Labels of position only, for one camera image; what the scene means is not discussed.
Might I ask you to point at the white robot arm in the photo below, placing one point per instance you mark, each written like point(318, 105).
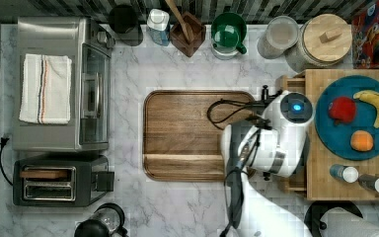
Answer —
point(275, 141)

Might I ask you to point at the wooden drawer cabinet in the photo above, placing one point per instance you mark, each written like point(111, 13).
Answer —
point(320, 184)

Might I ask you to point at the wooden cutting board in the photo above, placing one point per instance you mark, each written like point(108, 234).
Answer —
point(181, 139)

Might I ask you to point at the wooden spoon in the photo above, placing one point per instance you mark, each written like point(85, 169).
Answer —
point(187, 30)

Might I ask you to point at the green mug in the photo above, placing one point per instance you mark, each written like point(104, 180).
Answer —
point(228, 32)

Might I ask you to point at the clear water bottle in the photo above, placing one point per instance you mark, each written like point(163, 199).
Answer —
point(158, 26)

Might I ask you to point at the black cup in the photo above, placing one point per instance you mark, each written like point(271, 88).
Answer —
point(124, 22)

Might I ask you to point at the glass coffee pot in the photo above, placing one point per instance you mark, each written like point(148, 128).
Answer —
point(106, 221)

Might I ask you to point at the black toaster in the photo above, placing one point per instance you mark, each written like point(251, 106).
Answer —
point(61, 180)

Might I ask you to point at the stainless toaster oven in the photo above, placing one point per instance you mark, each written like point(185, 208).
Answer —
point(89, 46)

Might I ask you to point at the white striped towel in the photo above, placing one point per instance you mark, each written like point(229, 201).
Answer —
point(46, 89)

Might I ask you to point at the red apple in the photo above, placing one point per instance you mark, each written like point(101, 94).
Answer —
point(342, 110)

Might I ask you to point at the jar with wooden lid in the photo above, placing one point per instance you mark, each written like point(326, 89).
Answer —
point(323, 42)

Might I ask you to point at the blue shaker bottle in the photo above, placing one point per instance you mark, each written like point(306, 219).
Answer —
point(344, 173)

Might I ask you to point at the orange fruit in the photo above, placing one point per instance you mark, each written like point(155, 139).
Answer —
point(362, 141)

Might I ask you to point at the yellow banana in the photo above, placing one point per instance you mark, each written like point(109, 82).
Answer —
point(370, 97)

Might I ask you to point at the dark shaker bottle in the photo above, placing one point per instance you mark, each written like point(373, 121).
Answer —
point(369, 182)

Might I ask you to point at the Froot Loops cereal box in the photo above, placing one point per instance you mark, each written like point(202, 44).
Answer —
point(365, 44)

